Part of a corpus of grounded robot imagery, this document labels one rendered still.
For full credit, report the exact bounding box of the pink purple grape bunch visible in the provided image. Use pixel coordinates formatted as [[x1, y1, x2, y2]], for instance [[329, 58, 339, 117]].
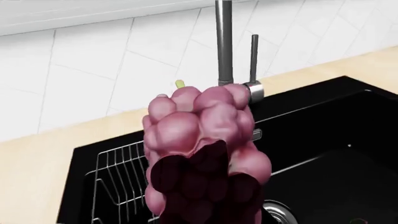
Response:
[[142, 80, 273, 224]]

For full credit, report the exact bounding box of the chrome sink drain strainer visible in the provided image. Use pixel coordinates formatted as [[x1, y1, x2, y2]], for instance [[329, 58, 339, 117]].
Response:
[[262, 200, 300, 224]]

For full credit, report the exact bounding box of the black kitchen sink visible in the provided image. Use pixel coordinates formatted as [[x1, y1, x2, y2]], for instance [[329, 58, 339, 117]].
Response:
[[54, 75, 398, 224]]

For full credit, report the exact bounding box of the grey metal kitchen faucet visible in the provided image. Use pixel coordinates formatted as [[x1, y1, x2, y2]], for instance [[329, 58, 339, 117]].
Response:
[[215, 0, 265, 104]]

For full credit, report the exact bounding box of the metal wire dish rack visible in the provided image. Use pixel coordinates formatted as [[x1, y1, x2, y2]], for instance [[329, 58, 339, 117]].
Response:
[[83, 140, 163, 224]]

